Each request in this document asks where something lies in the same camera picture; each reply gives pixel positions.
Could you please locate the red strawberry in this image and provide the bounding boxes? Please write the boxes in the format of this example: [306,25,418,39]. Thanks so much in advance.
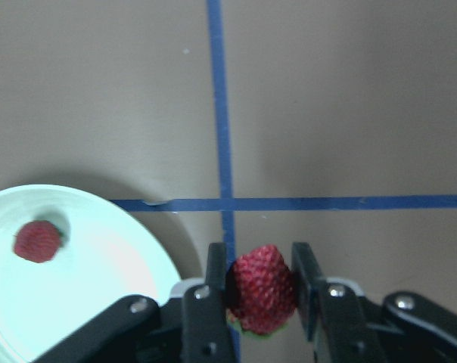
[225,244,297,338]

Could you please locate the strawberry with green top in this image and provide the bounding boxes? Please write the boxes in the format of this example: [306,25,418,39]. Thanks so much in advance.
[13,220,63,263]

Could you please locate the light green plate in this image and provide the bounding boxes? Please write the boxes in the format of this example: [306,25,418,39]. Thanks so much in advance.
[0,185,180,362]

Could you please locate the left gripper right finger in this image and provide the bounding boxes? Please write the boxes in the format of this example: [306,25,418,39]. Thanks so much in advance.
[291,242,387,362]

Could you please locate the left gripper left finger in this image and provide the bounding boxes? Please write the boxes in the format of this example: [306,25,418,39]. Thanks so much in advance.
[181,243,238,363]

